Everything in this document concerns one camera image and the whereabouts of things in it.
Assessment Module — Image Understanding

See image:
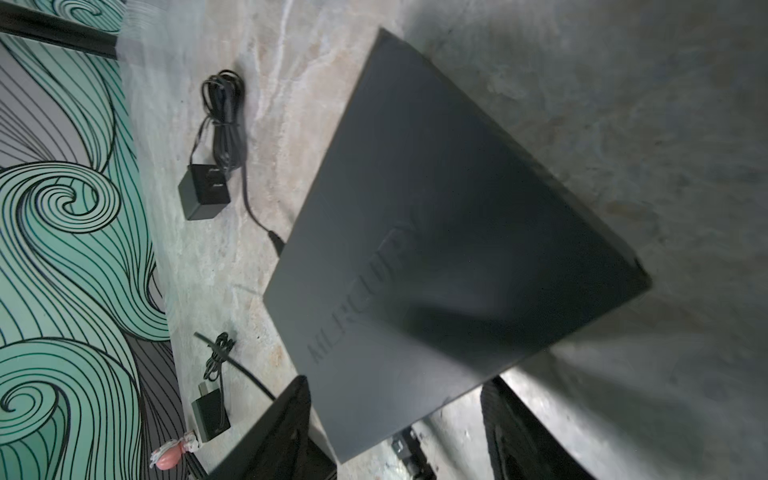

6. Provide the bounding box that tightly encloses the pink toy left side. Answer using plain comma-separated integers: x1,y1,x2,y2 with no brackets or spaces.
149,431,201,471

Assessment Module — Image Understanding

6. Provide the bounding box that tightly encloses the dark grey box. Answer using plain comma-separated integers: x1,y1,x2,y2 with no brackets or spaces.
263,30,651,462

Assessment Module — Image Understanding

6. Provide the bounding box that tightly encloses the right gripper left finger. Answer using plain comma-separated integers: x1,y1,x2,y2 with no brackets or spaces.
207,375,336,480

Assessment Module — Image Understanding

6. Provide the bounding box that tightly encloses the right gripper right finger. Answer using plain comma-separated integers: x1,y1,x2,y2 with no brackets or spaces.
480,376,594,480

